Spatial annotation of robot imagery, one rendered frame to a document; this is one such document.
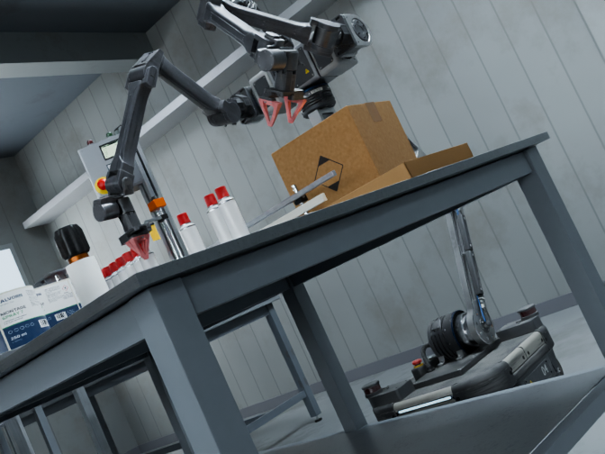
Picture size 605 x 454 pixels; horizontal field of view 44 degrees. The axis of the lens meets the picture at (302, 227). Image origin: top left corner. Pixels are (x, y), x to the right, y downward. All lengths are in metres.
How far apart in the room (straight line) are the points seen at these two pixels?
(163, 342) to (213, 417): 0.13
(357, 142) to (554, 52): 2.58
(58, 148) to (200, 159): 1.78
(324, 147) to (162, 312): 1.11
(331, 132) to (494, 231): 2.75
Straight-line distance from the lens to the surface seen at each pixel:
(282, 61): 2.04
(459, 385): 2.53
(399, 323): 5.20
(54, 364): 1.40
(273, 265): 1.24
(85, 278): 2.24
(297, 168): 2.16
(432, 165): 1.65
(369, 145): 2.04
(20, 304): 2.02
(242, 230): 2.12
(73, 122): 7.08
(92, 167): 2.66
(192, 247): 2.28
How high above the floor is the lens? 0.71
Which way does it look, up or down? 5 degrees up
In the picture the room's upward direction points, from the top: 25 degrees counter-clockwise
